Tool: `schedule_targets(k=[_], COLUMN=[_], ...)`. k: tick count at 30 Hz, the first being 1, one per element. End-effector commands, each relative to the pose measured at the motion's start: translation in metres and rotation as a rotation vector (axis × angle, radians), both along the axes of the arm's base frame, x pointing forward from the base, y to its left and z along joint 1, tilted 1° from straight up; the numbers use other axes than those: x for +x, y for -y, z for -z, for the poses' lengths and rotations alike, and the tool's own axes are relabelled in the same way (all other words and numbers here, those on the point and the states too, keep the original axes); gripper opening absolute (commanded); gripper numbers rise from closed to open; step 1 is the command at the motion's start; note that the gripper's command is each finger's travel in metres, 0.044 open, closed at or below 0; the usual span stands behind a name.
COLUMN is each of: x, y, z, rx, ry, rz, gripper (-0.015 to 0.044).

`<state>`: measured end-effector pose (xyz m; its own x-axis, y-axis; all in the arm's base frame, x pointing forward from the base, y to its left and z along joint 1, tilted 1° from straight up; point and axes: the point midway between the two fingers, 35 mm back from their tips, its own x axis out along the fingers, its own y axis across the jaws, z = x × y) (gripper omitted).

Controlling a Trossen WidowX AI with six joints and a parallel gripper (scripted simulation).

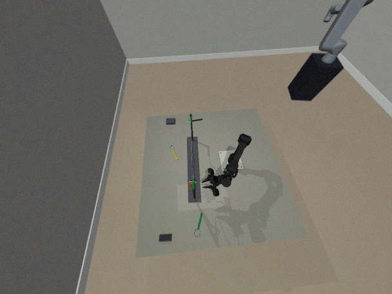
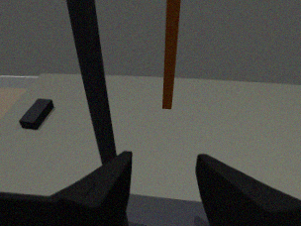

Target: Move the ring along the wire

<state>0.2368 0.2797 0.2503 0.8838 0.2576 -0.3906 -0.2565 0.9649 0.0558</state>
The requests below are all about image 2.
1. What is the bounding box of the orange-brown handle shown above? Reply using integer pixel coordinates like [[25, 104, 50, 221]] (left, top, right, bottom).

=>
[[162, 0, 181, 109]]

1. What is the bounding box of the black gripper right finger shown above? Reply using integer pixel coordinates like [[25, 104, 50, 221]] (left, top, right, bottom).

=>
[[195, 154, 301, 226]]

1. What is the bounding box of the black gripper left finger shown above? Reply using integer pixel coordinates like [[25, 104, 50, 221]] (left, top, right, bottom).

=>
[[0, 152, 132, 226]]

